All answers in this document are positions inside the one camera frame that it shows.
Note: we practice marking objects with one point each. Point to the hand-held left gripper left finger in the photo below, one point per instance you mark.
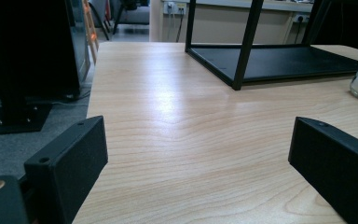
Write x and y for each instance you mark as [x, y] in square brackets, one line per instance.
[68, 168]

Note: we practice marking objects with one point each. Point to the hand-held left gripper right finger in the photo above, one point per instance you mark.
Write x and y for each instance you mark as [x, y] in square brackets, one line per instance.
[332, 168]

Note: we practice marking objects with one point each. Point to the black metal shelf rack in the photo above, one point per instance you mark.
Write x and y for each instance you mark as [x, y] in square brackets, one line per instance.
[279, 62]

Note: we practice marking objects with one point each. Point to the black stand with square base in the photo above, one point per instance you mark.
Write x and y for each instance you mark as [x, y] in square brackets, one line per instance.
[15, 119]

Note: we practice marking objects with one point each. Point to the dark grey panel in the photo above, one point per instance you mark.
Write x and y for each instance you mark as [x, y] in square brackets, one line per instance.
[81, 46]

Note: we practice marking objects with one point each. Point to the grey upholstered seat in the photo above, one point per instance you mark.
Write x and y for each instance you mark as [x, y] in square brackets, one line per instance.
[133, 15]

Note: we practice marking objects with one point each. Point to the beige counter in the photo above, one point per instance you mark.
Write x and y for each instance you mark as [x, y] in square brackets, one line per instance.
[220, 26]

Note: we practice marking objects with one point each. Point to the light wooden frame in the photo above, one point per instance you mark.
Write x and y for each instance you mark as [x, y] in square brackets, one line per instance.
[90, 31]

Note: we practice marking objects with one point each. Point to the white wall socket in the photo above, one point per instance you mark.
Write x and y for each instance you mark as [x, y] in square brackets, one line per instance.
[174, 7]
[301, 18]

